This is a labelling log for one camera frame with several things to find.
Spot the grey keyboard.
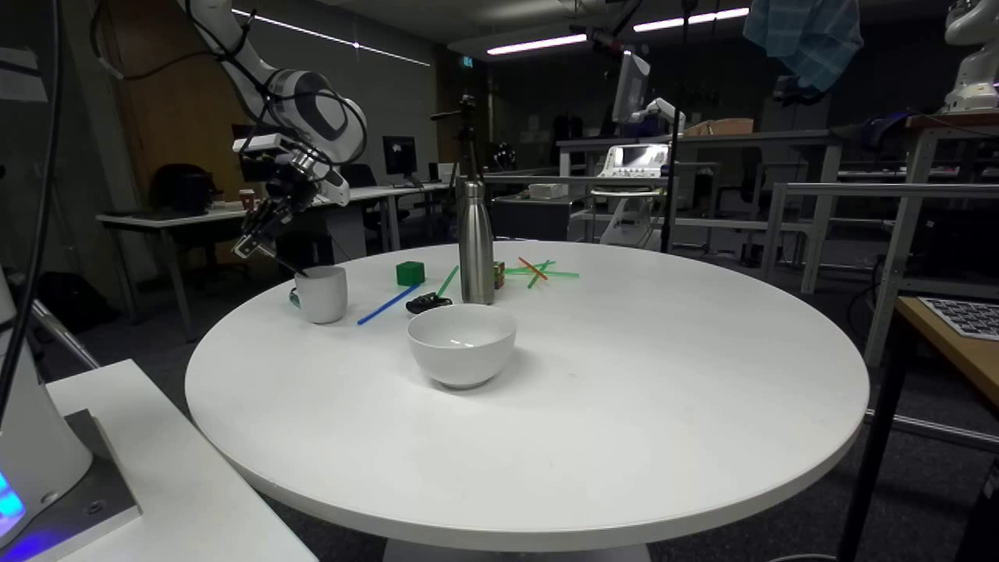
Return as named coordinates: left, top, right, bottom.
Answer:
left=919, top=294, right=999, bottom=344

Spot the thick black cable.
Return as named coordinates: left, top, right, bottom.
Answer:
left=0, top=0, right=69, bottom=423

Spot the stainless steel bottle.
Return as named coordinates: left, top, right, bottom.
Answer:
left=452, top=174, right=500, bottom=309

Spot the white robot figure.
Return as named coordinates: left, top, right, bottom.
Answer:
left=943, top=0, right=999, bottom=117

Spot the white office desk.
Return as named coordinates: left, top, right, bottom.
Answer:
left=95, top=177, right=461, bottom=327

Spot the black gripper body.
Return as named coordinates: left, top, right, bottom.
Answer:
left=254, top=168, right=317, bottom=238

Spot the orange plastic stick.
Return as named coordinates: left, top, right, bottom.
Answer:
left=514, top=253, right=553, bottom=287

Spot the teal hanging cloth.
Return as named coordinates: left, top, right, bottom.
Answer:
left=740, top=0, right=867, bottom=98

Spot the green plastic stick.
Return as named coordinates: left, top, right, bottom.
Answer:
left=500, top=265, right=585, bottom=286
left=433, top=262, right=464, bottom=301
left=526, top=256, right=557, bottom=294

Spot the black folding multi-tool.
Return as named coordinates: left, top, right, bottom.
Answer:
left=403, top=291, right=456, bottom=319

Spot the white ceramic cup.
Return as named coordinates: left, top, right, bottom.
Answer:
left=288, top=262, right=354, bottom=327

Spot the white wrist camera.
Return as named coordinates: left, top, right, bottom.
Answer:
left=234, top=130, right=320, bottom=174

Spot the small dark monitor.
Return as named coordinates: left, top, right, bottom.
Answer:
left=381, top=130, right=423, bottom=181

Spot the grey metal frame table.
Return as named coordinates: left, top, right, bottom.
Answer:
left=756, top=108, right=999, bottom=370

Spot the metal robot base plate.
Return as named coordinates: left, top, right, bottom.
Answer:
left=0, top=408, right=144, bottom=562

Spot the black bag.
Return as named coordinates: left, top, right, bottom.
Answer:
left=147, top=163, right=220, bottom=219

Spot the wooden desk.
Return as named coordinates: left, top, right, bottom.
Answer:
left=895, top=294, right=999, bottom=411

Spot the white medical equipment cart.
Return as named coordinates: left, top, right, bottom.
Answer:
left=598, top=43, right=681, bottom=250

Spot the ceiling light strip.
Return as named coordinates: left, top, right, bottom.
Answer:
left=481, top=30, right=593, bottom=60
left=630, top=6, right=753, bottom=36
left=228, top=6, right=436, bottom=73

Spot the black camera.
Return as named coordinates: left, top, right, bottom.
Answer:
left=450, top=85, right=486, bottom=128

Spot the white ceramic bowl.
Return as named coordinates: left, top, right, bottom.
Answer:
left=403, top=301, right=523, bottom=393

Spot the black camera tripod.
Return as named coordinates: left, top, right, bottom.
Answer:
left=433, top=123, right=496, bottom=188

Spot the blue plastic stick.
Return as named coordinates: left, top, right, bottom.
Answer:
left=354, top=280, right=426, bottom=331

